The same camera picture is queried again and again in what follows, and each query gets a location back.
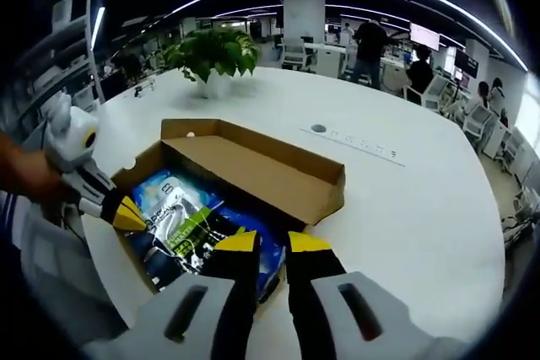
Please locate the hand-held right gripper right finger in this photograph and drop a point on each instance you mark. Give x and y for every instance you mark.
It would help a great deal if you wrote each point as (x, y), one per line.
(337, 313)

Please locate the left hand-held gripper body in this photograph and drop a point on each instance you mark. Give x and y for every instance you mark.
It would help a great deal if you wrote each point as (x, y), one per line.
(71, 136)

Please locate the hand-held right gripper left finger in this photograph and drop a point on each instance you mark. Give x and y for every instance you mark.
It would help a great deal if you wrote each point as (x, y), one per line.
(198, 313)

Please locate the brown cardboard shoe box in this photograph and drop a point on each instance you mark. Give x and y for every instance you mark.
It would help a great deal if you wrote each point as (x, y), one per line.
(261, 166)

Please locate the white mesh office chair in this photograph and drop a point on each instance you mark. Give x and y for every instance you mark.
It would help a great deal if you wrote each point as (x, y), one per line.
(71, 275)

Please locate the metal storage shelf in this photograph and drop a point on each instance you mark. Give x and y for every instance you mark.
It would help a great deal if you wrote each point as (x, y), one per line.
(63, 65)

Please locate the silver green foil packet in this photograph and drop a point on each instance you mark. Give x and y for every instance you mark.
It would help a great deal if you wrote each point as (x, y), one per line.
(185, 238)

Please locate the small dark table ornament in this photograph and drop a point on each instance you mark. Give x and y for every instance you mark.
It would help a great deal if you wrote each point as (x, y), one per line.
(143, 89)

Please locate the green potted plant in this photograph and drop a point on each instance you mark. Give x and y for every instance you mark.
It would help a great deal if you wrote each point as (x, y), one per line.
(215, 52)

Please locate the recessed table socket strip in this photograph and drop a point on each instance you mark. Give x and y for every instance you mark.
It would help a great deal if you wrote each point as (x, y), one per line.
(363, 147)

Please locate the pink wall screen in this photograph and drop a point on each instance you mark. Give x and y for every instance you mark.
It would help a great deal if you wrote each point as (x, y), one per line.
(424, 36)

